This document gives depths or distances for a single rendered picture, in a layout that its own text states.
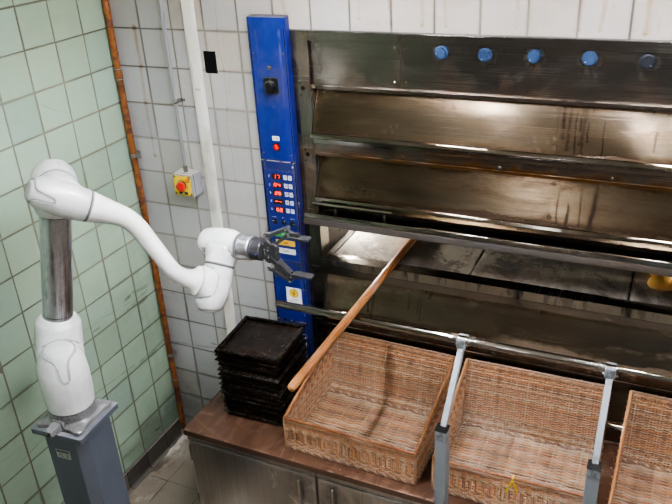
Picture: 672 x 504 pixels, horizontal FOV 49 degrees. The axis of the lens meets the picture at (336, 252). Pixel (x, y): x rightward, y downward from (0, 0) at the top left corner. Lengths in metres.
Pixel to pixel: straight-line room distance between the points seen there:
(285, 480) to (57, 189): 1.47
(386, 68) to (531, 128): 0.55
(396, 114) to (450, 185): 0.32
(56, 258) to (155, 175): 0.91
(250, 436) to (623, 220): 1.65
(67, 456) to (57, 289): 0.56
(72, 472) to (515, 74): 2.00
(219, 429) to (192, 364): 0.71
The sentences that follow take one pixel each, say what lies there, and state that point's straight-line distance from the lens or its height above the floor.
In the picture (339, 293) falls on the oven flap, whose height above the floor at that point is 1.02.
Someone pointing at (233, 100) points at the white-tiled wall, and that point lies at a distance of 3.01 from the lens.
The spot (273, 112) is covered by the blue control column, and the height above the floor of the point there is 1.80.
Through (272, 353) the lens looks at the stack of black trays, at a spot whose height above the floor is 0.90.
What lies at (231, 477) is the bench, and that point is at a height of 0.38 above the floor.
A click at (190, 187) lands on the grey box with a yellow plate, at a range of 3.19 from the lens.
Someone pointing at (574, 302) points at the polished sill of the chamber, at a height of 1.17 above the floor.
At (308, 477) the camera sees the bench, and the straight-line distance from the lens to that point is 3.01.
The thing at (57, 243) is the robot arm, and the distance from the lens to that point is 2.58.
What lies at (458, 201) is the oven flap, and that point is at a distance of 2.74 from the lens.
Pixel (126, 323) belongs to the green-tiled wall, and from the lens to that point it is 3.54.
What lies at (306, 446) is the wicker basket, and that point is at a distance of 3.03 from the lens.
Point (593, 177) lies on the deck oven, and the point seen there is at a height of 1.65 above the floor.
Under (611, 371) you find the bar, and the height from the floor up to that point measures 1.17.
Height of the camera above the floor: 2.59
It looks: 27 degrees down
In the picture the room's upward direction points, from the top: 3 degrees counter-clockwise
